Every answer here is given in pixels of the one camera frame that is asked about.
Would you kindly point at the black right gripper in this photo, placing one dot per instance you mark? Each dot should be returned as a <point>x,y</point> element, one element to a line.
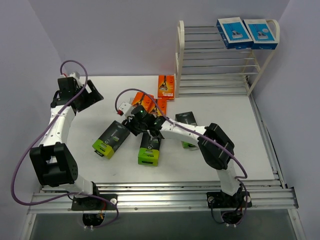
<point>132,126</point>

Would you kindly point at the orange Gillette razor box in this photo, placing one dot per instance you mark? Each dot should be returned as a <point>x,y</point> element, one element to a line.
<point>166,87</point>
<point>144,100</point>
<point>156,111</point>

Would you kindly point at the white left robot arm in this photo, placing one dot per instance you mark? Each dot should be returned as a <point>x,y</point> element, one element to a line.
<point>40,157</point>

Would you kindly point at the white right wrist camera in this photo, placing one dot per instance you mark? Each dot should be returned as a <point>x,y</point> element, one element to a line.
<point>125,109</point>

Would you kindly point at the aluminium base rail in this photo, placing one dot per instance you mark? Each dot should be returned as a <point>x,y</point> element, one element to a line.
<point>192,196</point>

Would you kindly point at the blue white Harry's razor box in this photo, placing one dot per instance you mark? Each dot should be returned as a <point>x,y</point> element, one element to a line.
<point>234,34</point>

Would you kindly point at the cream metal wire shelf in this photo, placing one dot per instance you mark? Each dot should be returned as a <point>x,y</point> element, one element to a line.
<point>205,67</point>

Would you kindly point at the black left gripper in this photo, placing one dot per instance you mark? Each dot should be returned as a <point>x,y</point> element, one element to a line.
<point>92,92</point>

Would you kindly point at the black green razor box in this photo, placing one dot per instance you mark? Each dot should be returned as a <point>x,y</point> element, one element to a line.
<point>189,119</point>
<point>149,150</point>
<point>111,139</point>

